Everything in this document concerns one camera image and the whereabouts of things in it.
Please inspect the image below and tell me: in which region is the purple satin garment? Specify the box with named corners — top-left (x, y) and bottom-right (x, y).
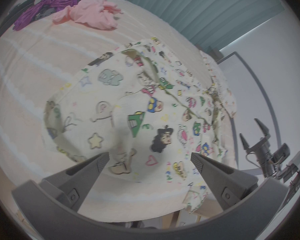
top-left (14, 0), bottom-right (95, 31)

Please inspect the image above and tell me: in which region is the white printed pyjama top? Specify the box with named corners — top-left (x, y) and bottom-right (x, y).
top-left (44, 36), bottom-right (228, 213)

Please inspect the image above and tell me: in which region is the bed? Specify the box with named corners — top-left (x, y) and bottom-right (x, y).
top-left (0, 0), bottom-right (282, 228)

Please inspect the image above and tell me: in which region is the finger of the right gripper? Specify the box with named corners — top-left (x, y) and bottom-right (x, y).
top-left (240, 133), bottom-right (252, 152)
top-left (254, 118), bottom-right (270, 140)

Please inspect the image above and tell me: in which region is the pink garment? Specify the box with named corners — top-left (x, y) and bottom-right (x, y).
top-left (52, 0), bottom-right (122, 31)

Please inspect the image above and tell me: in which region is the black garment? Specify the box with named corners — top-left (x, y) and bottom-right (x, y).
top-left (5, 0), bottom-right (38, 18)

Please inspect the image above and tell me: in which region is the blue-green curtain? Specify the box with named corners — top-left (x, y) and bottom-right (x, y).
top-left (126, 0), bottom-right (285, 51)

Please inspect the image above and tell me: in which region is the dark grey garment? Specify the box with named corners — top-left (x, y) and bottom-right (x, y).
top-left (34, 8), bottom-right (53, 19)

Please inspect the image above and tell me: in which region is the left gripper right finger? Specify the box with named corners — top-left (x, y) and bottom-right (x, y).
top-left (191, 152), bottom-right (259, 213)

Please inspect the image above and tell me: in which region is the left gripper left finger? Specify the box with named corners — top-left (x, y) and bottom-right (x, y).
top-left (41, 152), bottom-right (110, 212)

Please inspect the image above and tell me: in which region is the white printed pillow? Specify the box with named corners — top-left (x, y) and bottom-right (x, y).
top-left (200, 50), bottom-right (238, 118)

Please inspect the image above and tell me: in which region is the black cable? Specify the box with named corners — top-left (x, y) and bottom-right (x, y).
top-left (245, 152), bottom-right (264, 171)

